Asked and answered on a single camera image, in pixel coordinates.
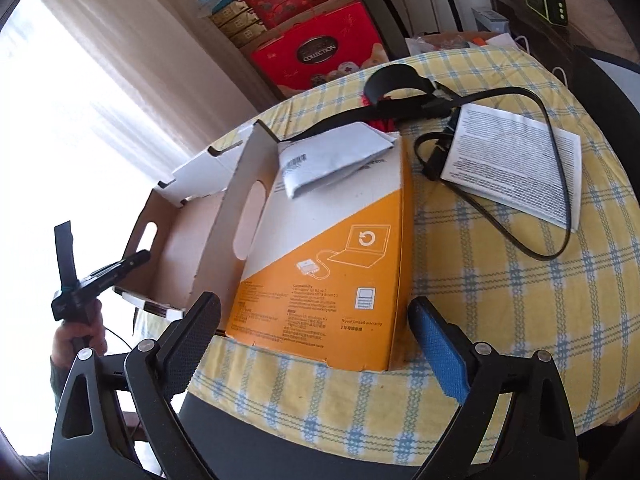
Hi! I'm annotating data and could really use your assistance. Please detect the green black alarm clock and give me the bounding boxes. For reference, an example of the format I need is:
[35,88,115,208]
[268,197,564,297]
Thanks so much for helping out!
[525,0,568,26]

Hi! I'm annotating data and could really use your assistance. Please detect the person's left hand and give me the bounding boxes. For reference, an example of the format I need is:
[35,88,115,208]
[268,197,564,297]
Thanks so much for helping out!
[51,299,107,370]

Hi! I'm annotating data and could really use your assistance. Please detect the white charging cable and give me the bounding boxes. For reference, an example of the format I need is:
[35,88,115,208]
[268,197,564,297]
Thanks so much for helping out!
[513,34,570,87]

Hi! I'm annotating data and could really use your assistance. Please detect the printed white instruction sheet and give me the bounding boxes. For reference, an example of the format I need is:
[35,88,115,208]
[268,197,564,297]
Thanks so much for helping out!
[442,104,582,231]

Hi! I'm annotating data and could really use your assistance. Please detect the black strap with cable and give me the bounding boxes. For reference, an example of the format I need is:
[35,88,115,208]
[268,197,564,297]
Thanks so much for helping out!
[286,64,573,261]

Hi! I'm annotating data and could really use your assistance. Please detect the yellow plaid tablecloth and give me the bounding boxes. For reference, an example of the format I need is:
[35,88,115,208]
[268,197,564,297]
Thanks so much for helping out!
[184,47,639,466]

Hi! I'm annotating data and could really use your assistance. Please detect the stacked yellow small boxes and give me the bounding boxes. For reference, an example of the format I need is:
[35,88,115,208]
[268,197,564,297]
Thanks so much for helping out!
[208,0,267,48]

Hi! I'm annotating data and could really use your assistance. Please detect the red collection gift bag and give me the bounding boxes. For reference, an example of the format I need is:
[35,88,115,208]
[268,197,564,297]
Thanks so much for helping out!
[250,0,388,98]

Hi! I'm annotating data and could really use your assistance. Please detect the cardboard box of tools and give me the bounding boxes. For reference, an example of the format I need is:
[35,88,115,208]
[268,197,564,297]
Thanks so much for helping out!
[405,32,522,55]

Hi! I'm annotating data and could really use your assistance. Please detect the white sheer curtain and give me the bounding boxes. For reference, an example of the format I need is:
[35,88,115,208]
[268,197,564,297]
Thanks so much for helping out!
[1,0,274,455]

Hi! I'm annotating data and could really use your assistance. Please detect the orange white hard drive box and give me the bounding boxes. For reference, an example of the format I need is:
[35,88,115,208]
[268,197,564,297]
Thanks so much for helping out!
[226,136,412,372]

